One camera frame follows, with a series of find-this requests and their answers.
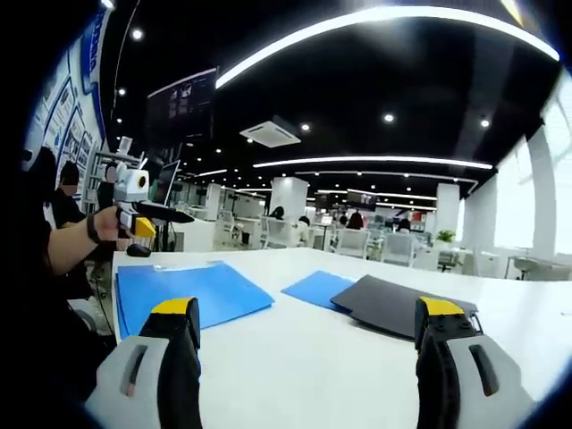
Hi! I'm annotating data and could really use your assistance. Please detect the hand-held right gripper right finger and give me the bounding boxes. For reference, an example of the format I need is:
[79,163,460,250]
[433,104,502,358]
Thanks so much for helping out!
[414,296,537,429]

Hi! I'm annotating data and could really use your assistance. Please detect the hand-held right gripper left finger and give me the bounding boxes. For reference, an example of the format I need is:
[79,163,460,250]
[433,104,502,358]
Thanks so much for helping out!
[84,295,203,429]

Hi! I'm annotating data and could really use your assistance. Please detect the blue folder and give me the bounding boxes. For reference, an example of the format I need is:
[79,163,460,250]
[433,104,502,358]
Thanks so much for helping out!
[280,269,358,314]
[114,261,276,341]

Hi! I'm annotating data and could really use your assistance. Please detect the person's left hand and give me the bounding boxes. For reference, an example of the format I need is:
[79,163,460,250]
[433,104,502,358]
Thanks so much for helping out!
[98,206,131,242]

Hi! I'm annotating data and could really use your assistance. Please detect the computer monitor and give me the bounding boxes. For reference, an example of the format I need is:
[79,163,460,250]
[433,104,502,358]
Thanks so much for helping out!
[155,159,181,207]

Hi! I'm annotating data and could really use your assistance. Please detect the white metal rack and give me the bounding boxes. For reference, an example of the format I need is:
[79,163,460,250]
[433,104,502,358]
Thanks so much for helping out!
[84,149,148,215]

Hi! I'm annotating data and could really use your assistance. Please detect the black wristband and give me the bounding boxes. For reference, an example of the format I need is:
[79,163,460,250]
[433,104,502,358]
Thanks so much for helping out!
[86,213,103,245]

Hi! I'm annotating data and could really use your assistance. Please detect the large hanging dark display screen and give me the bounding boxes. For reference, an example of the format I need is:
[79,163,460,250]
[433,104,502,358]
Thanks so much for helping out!
[146,66,219,156]

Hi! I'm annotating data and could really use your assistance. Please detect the white side desk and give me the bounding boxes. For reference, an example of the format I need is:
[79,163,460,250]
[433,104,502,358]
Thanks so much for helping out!
[507,255,572,282]

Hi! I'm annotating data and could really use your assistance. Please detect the ceiling air conditioner unit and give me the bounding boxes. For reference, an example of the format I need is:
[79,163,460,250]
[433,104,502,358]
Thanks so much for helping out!
[239,114,302,148]

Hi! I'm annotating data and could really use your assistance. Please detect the row of white office chairs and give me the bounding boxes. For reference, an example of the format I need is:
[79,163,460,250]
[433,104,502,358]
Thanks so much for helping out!
[221,209,466,269]

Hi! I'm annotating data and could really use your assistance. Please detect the white table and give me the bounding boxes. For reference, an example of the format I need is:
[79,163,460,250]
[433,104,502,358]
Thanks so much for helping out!
[111,248,572,429]

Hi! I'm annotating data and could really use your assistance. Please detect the large bright window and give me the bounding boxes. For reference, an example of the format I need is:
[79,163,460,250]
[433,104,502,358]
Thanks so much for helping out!
[542,82,572,257]
[493,139,536,251]

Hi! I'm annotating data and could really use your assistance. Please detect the small hanging display screen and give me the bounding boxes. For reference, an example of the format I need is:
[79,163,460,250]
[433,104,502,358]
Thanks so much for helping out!
[346,191,379,212]

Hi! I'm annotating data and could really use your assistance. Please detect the narrow ceiling light strip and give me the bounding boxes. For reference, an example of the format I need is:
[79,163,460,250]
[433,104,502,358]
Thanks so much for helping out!
[252,155,494,171]

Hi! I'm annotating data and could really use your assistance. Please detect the group of ceiling spotlights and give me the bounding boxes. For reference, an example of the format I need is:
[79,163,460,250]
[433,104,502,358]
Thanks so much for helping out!
[100,0,492,180]

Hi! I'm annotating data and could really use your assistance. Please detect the wide curved ceiling light strip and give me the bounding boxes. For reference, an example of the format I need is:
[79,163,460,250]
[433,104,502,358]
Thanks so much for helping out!
[215,4,560,89]

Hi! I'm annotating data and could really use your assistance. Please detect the blue-bordered wall display board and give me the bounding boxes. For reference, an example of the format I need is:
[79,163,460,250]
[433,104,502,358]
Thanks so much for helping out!
[24,8,111,180]

